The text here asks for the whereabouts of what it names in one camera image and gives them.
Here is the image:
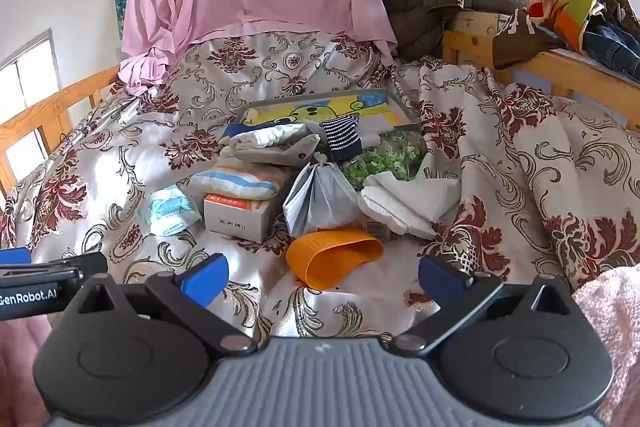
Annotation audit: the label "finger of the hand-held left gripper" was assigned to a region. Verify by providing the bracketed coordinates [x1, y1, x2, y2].
[0, 252, 108, 280]
[0, 248, 32, 266]

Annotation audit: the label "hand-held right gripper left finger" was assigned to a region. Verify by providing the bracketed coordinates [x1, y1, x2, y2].
[65, 253, 261, 355]

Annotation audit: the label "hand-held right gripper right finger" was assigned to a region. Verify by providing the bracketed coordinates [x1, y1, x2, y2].
[390, 255, 576, 353]

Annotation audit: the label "pastel striped towel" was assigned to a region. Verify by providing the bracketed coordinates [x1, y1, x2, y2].
[190, 157, 288, 202]

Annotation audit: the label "beige grey sock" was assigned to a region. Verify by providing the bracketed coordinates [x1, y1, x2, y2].
[220, 134, 322, 168]

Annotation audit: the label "white quilted gauze cloth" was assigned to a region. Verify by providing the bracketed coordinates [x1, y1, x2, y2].
[230, 124, 301, 150]

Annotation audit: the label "grey tray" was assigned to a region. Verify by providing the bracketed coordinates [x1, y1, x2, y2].
[237, 88, 423, 142]

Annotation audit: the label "navy white striped sock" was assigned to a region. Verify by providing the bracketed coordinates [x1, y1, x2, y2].
[320, 116, 362, 162]

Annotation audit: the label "person's left forearm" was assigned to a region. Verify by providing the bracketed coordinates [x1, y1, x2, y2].
[0, 318, 51, 427]

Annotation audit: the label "orange white box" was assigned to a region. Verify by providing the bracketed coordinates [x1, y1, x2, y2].
[202, 192, 283, 244]

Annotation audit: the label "blue white mask packet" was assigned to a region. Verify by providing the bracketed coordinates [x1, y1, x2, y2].
[136, 187, 202, 236]

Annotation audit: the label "bag of green pieces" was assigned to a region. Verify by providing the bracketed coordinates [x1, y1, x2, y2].
[340, 131, 428, 192]

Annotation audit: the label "grey folded mask packet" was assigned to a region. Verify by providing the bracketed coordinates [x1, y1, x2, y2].
[282, 161, 362, 239]

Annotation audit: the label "floral bedspread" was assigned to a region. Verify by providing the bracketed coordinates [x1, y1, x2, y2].
[0, 29, 640, 343]

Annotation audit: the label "white grey sock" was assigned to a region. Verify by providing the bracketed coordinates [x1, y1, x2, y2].
[357, 119, 383, 150]

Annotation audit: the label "window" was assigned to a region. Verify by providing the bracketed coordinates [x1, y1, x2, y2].
[0, 29, 56, 202]

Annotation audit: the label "pink fluffy garment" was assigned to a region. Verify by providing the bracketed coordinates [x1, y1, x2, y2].
[570, 264, 640, 427]

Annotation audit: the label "cartoon print cloth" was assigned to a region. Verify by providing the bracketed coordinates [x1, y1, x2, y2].
[220, 94, 406, 142]

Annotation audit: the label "brown printed cloth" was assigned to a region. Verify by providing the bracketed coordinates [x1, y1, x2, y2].
[492, 9, 566, 70]

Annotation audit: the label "blue jeans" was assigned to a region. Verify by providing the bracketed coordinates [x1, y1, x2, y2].
[582, 14, 640, 80]

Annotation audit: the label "colourful patchwork cloth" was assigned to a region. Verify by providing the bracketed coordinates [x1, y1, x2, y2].
[527, 0, 636, 52]

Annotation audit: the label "wooden side rail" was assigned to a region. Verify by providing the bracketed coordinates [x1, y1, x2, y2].
[0, 67, 121, 198]

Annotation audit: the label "wooden bed frame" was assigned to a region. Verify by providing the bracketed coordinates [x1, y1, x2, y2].
[442, 9, 640, 132]

